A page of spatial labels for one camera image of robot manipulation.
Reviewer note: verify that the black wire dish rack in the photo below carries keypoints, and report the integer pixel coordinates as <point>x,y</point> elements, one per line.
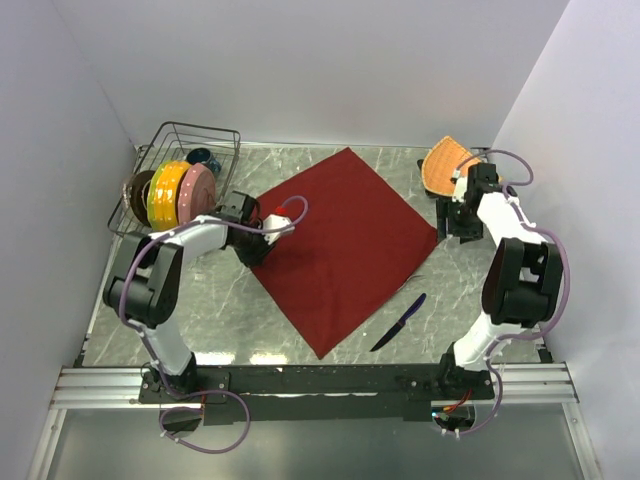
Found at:
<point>173,140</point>

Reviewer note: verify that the orange woven fan basket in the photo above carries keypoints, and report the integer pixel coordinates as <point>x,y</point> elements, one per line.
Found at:
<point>438,166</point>

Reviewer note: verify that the yellow green plate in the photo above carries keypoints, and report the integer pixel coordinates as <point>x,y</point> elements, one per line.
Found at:
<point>163,193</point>

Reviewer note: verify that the blue handled knife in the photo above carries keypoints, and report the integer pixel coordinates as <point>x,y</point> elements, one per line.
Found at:
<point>400,323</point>

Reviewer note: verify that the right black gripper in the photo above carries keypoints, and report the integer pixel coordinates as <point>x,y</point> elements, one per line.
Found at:
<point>444,209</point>

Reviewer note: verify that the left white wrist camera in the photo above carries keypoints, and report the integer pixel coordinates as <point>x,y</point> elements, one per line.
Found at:
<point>277,225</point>

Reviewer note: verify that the dark brown plate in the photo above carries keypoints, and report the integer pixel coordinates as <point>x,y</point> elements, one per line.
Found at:
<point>134,195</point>

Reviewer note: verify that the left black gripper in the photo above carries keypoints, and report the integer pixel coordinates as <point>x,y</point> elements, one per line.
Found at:
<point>252,260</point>

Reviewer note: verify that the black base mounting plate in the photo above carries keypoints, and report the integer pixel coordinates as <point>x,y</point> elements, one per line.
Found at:
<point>230,394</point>

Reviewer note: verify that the dark teal mug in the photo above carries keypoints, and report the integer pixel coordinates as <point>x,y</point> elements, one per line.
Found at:
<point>205,157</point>

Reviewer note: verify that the pink dotted plate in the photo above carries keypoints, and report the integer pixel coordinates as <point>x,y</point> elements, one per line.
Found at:
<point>197,193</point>

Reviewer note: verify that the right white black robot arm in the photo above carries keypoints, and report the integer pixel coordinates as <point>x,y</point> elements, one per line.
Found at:
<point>523,282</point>

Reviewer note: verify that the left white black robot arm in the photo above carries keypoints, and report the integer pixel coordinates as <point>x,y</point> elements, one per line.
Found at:
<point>144,281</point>

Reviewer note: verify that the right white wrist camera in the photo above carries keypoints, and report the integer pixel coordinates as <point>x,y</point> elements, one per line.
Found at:
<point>460,183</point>

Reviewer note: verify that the dark red cloth napkin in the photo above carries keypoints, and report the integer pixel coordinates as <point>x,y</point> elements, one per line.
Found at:
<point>359,242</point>

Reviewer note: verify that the aluminium extrusion rail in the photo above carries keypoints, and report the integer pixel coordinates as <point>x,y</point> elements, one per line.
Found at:
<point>115,388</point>

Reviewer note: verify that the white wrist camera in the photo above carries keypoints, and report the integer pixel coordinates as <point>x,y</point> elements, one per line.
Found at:
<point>460,183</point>
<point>277,225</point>

